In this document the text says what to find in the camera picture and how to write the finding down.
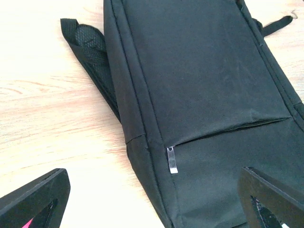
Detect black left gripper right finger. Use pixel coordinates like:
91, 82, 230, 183
237, 167, 304, 228

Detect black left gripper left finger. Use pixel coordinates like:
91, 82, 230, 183
0, 168, 70, 228

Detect black student backpack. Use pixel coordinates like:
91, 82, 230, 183
60, 0, 304, 228

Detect pink black highlighter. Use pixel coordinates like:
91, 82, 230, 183
22, 219, 33, 228

